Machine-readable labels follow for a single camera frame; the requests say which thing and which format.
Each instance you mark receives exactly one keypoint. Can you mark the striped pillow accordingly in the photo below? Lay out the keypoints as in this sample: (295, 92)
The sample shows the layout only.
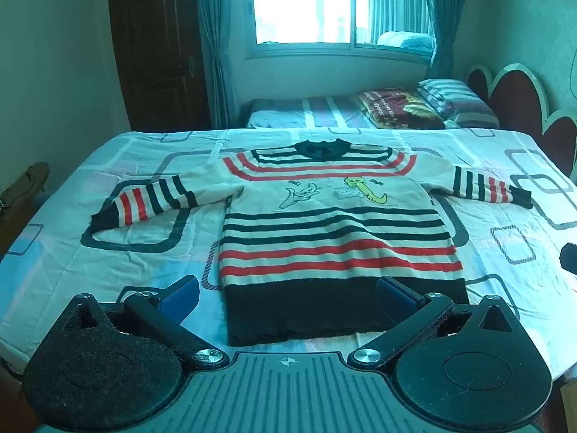
(455, 99)

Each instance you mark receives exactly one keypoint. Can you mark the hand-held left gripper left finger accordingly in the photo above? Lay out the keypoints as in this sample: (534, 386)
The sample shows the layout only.
(180, 298)

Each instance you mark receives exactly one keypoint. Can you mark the blue curtain beside door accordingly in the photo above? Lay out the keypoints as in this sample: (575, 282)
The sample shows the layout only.
(218, 54)

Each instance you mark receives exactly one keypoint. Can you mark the dark red patterned pillow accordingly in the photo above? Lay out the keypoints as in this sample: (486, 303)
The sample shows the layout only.
(396, 108)

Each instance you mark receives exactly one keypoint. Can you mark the bed with striped sheet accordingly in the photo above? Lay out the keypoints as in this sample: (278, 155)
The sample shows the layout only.
(315, 110)

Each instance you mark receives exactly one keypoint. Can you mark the striped knit sweater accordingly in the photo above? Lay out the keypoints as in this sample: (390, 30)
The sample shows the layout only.
(333, 234)

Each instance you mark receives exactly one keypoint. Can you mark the bed with white patterned sheet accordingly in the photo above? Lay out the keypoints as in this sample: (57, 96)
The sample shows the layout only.
(135, 270)

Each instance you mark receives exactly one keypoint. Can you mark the red scalloped headboard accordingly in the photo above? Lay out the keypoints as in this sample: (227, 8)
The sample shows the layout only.
(518, 99)

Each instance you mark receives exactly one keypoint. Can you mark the blue curtain beside headboard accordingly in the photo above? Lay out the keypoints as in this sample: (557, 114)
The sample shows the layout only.
(446, 22)

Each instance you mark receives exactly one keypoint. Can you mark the brown wooden object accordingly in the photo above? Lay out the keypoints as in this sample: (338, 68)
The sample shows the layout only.
(22, 198)

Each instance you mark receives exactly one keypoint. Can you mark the window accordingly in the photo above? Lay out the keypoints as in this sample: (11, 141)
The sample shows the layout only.
(315, 4)

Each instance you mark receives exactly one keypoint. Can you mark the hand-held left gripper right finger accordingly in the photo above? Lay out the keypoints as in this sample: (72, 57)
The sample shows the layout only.
(396, 295)

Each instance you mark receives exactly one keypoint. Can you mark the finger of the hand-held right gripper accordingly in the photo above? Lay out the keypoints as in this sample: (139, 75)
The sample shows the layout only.
(570, 259)

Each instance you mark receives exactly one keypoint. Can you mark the bedding on window sill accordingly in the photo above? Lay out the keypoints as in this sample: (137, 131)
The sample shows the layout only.
(405, 40)

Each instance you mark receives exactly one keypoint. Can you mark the dark wooden door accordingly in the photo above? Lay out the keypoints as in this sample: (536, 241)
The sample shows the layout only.
(157, 54)

